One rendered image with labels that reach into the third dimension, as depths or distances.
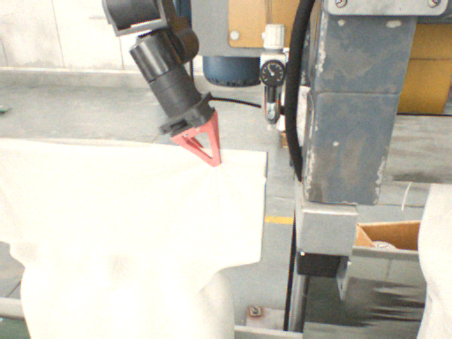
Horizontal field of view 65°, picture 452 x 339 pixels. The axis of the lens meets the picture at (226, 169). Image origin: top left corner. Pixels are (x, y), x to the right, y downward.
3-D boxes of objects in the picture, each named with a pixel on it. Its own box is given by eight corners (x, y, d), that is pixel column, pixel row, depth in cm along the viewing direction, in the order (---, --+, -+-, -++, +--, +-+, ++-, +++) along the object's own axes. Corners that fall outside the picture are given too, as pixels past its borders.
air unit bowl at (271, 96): (259, 125, 55) (261, 85, 52) (260, 119, 58) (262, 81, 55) (279, 126, 55) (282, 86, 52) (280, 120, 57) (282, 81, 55)
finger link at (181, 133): (240, 145, 58) (212, 94, 55) (235, 162, 52) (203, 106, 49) (204, 161, 60) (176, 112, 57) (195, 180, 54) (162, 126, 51)
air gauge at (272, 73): (259, 86, 51) (259, 60, 49) (259, 84, 52) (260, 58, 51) (284, 87, 50) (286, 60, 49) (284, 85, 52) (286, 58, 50)
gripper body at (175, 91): (215, 101, 56) (192, 57, 54) (203, 119, 47) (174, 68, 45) (181, 118, 58) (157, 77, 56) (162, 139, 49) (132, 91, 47)
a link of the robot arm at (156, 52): (116, 48, 48) (147, 26, 45) (141, 39, 53) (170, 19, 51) (144, 94, 50) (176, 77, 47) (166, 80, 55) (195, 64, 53)
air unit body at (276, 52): (256, 135, 54) (260, 25, 48) (259, 125, 58) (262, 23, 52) (286, 137, 54) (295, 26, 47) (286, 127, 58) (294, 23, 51)
